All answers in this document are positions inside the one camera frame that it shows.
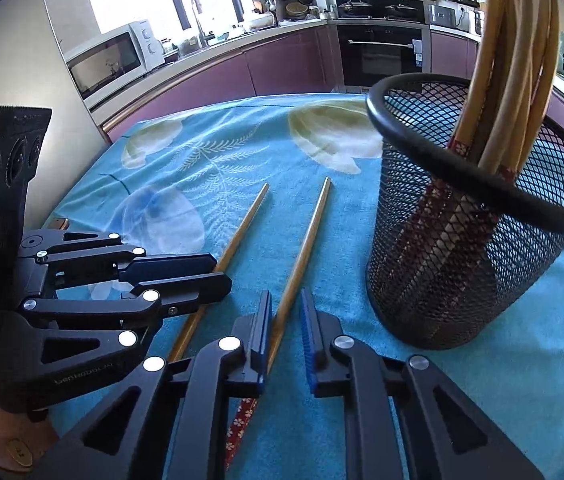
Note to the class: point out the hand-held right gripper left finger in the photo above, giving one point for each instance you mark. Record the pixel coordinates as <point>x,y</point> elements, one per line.
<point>262,370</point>

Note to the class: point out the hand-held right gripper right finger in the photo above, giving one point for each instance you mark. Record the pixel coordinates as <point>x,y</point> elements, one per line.
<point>309,345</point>

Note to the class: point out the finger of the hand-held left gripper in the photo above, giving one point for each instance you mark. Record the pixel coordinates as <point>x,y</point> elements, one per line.
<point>187,292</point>
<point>172,266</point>

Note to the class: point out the black mesh utensil holder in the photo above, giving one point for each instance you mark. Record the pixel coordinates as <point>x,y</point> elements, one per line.
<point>412,270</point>

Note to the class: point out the bunch of wooden chopsticks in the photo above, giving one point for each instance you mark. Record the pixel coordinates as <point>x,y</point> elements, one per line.
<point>492,60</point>

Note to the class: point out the brown wooden chair back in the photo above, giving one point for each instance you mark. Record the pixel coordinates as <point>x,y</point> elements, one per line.
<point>59,223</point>

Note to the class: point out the blue floral tablecloth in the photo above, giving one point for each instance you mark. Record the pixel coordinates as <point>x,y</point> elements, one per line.
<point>212,160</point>

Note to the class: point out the white microwave oven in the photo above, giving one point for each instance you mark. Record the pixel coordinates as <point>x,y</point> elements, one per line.
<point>112,60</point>

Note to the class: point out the purple kitchen cabinets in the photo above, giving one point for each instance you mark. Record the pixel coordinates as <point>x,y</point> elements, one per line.
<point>282,65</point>

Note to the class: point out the metal kitchen faucet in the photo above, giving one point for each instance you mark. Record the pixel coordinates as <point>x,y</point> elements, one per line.
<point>197,15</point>

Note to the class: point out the brown bowl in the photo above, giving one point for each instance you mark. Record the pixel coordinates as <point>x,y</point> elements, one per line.
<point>296,9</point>

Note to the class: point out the black built-in oven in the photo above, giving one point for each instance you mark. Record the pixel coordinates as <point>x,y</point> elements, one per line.
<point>377,60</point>

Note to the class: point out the black wok with lid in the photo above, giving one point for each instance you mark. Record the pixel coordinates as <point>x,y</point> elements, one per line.
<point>402,8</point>
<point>354,6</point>

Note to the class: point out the silver countertop appliance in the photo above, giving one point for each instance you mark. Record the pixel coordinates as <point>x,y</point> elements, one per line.
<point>444,15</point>

